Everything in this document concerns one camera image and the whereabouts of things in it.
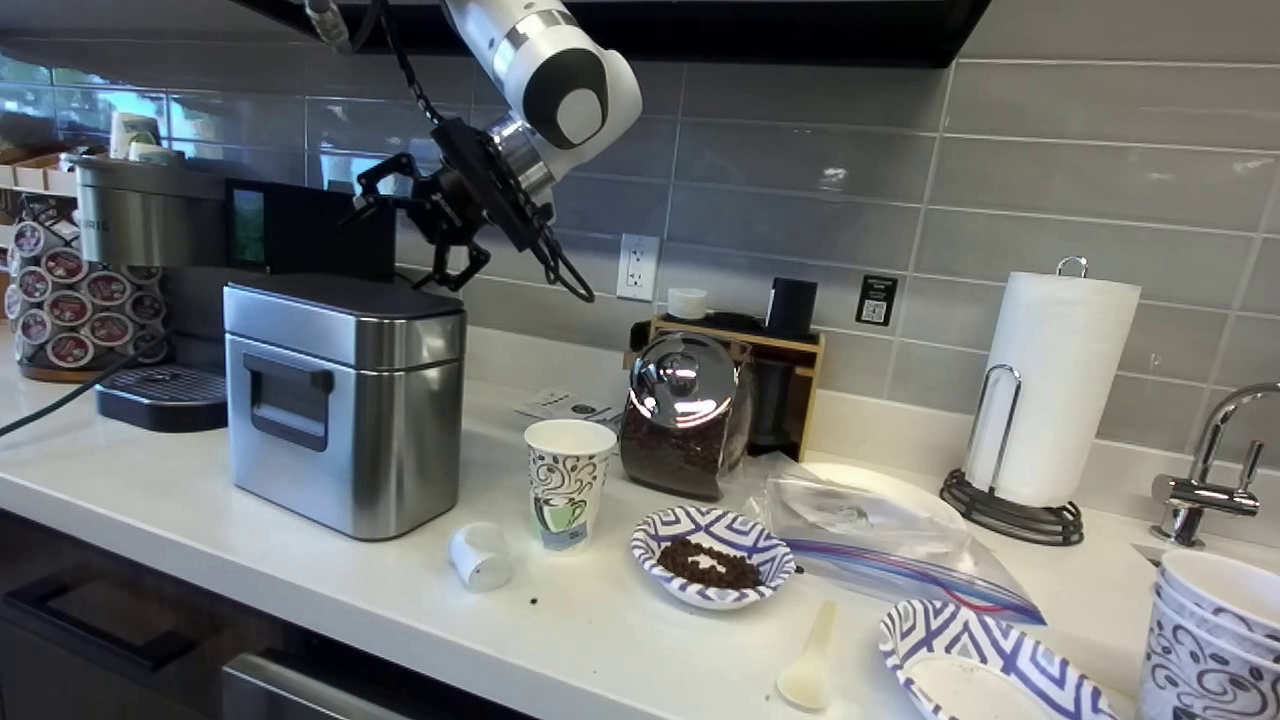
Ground blue patterned white bowl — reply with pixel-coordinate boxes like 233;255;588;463
1155;543;1280;632
1135;638;1280;720
1144;584;1280;688

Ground glass jar with coffee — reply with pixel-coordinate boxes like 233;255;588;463
618;334;753;504

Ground white plastic spoon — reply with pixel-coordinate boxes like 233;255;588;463
774;598;844;718

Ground large blue patterned plate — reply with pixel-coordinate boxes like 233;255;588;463
875;598;1115;720

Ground dark cabinet drawers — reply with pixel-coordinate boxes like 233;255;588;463
0;512;237;720

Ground coffee pod carousel rack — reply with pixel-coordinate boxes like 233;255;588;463
3;217;177;389

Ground white paper towel roll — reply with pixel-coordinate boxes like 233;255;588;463
966;268;1144;512

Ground chrome faucet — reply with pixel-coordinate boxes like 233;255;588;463
1154;379;1280;554

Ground Keurig coffee machine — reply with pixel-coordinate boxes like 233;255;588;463
72;152;399;432

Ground small white coffee pod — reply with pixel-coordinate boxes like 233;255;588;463
449;519;520;598

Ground stainless steel bin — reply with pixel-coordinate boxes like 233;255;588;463
219;277;468;543

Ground black wire towel holder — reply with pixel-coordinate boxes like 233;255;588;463
936;254;1092;554

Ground patterned paper cup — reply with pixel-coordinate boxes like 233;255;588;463
520;418;619;554

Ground white wall outlet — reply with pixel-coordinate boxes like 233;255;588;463
612;231;664;305

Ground wooden organizer box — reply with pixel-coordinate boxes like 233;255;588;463
650;314;830;463

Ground teal cable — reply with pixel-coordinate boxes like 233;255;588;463
0;374;106;440

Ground white paper packets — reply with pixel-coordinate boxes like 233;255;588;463
517;386;619;432

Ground clear zip plastic bag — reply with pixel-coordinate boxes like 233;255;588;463
762;461;1051;632

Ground coffee grounds pile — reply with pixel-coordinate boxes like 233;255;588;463
655;536;770;592

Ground black box in organizer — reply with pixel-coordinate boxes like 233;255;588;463
770;277;820;344

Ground small blue patterned plate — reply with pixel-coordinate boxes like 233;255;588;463
630;501;802;617

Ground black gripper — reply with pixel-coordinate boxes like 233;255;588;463
351;116;543;296

